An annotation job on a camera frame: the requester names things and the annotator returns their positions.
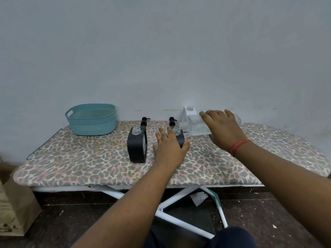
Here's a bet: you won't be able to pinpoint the person's right forearm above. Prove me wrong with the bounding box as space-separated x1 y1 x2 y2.
231 140 331 248

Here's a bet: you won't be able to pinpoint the person's dark trousers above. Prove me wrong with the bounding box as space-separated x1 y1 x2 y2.
144 226 257 248

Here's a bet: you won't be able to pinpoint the clear plastic refill bottle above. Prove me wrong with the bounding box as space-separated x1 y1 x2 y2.
179 112 242 136

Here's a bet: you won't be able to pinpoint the person's left hand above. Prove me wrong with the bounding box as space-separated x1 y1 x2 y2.
153 126 191 167

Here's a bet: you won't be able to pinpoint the white metal board legs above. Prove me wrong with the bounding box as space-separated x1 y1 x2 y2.
32 184 229 240

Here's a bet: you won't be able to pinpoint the person's right hand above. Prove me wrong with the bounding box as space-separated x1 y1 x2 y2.
199 109 247 152

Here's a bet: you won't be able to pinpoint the teal woven plastic basket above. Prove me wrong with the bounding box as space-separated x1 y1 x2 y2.
65 103 117 136

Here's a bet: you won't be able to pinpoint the brown paper bag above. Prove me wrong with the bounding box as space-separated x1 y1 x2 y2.
0 162 43 237

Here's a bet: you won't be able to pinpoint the person's left forearm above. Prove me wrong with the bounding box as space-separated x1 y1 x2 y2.
71 161 183 248

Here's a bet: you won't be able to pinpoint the crumpled white paper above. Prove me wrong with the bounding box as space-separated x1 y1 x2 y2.
189 192 209 207

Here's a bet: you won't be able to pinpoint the black soap dispenser bottle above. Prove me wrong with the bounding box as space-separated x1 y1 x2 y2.
172 126 185 149
127 126 148 163

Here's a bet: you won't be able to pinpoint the leopard print ironing board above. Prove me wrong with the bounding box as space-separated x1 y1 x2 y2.
12 120 331 188

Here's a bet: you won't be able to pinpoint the red thread bracelet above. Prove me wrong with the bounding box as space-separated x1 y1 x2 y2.
230 138 252 157

